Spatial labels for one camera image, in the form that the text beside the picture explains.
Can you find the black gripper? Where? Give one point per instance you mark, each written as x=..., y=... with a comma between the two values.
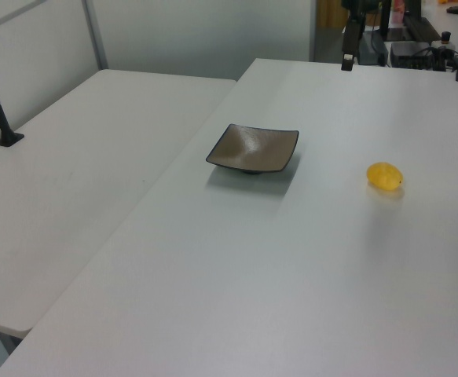
x=355, y=9

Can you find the yellow lemon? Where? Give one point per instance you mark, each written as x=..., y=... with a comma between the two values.
x=385, y=175

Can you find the square brown ceramic plate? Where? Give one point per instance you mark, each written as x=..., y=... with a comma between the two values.
x=252, y=151

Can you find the black power brick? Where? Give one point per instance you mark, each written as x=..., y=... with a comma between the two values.
x=374, y=47

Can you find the brown wooden door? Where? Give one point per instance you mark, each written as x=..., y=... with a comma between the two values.
x=330, y=13

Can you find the pink bottle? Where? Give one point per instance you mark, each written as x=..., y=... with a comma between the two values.
x=399, y=12

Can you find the emergency stop button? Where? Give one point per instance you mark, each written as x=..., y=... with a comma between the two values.
x=446, y=37

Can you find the black computer mouse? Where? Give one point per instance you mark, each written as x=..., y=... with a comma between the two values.
x=455, y=9

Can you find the black upright frame post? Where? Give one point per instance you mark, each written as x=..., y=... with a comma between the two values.
x=384, y=19

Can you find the black rail beam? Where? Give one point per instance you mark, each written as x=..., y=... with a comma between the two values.
x=421, y=27

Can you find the aluminium partition post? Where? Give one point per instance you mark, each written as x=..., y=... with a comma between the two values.
x=95, y=35

